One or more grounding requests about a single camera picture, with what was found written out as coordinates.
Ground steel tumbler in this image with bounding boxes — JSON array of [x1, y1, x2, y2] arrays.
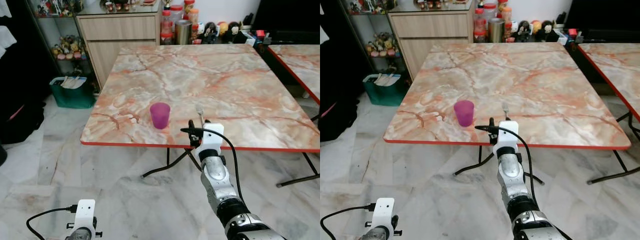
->
[[175, 19, 193, 46], [488, 18, 506, 44]]

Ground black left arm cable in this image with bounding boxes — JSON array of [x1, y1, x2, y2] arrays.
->
[[26, 204, 79, 240], [320, 203, 377, 240]]

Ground marble pattern folding table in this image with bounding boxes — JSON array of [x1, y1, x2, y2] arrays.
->
[[383, 42, 632, 185], [266, 44, 320, 123], [80, 44, 320, 188], [577, 43, 640, 141]]

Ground light wooden drawer cabinet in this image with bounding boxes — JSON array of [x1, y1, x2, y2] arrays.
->
[[75, 11, 163, 90], [387, 11, 475, 80]]

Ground brown plush toy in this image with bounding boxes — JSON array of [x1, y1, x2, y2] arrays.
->
[[228, 21, 242, 43], [541, 20, 555, 42]]

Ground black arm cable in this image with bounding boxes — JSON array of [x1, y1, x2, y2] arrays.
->
[[474, 125, 538, 206], [26, 204, 79, 240], [320, 203, 377, 240], [180, 127, 247, 205]]

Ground green shopping bag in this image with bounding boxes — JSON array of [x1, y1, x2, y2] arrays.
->
[[49, 76, 97, 109], [363, 73, 407, 107]]

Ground black bag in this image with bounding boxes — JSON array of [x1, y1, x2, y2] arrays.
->
[[0, 97, 47, 146], [320, 97, 358, 143]]

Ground black television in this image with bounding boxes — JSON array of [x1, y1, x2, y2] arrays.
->
[[251, 0, 320, 41], [565, 0, 640, 36]]

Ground purple plastic cup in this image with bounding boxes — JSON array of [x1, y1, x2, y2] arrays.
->
[[150, 102, 171, 130], [453, 100, 475, 127]]

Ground black plush toy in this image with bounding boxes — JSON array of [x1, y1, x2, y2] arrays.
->
[[203, 21, 219, 44], [517, 20, 532, 42]]

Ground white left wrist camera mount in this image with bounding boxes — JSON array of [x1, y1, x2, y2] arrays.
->
[[74, 199, 96, 230], [372, 198, 396, 230]]

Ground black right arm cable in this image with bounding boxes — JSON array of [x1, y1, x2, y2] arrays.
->
[[180, 127, 247, 205], [474, 125, 538, 206]]

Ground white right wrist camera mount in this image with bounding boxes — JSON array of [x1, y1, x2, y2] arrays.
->
[[194, 123, 225, 162], [492, 121, 520, 160]]

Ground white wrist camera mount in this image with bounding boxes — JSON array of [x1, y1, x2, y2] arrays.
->
[[372, 198, 396, 230], [492, 121, 520, 160], [74, 199, 96, 230], [194, 123, 225, 162]]

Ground glass display shelf with toys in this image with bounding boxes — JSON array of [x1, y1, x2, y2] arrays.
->
[[340, 0, 408, 76], [25, 0, 101, 93]]

